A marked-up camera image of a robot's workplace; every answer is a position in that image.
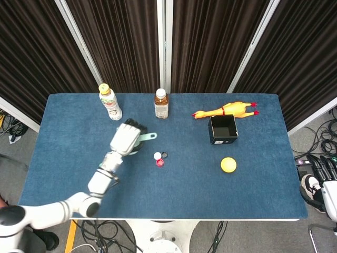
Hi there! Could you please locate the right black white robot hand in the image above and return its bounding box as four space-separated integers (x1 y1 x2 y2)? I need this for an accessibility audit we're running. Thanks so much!
300 154 337 223

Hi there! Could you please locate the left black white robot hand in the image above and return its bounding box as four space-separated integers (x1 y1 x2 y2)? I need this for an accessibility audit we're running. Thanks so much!
109 118 148 156

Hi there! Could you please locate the yellow-capped white drink bottle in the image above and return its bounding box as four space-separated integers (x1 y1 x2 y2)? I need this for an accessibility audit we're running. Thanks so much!
98 83 123 121

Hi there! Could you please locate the white-capped brown tea bottle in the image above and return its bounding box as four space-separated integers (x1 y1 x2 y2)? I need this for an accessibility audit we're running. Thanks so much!
153 88 169 120

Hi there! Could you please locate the white black sneaker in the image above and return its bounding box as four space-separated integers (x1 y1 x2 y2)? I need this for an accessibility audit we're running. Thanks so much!
301 173 322 201

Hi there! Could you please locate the blue table mat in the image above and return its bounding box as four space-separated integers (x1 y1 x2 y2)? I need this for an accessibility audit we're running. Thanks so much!
18 93 309 220

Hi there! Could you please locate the dark brown curtain panel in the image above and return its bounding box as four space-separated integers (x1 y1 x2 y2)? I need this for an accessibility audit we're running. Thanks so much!
233 0 337 131
65 0 161 93
0 0 98 124
171 0 271 93

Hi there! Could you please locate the black open cardboard box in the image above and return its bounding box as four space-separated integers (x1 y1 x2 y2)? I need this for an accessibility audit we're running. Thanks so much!
208 114 240 145

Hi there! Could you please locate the yellow ball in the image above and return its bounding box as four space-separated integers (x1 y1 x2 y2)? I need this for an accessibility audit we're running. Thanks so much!
220 157 237 173

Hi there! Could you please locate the yellow rubber chicken toy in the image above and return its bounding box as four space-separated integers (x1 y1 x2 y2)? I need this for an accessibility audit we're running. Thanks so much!
191 101 260 120

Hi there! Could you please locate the black shoe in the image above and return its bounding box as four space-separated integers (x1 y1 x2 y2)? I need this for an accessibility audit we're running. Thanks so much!
34 229 60 251

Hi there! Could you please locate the black floor cable tangle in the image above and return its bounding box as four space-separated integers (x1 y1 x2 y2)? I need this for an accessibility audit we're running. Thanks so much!
0 110 29 143
75 220 139 253
292 106 337 159

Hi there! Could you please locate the white partition frame post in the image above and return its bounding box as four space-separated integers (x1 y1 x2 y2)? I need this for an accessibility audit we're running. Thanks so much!
157 0 174 93
226 0 280 93
54 0 103 93

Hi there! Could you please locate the white table pedestal base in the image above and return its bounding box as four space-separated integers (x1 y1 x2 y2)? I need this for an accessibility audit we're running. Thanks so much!
126 220 200 253

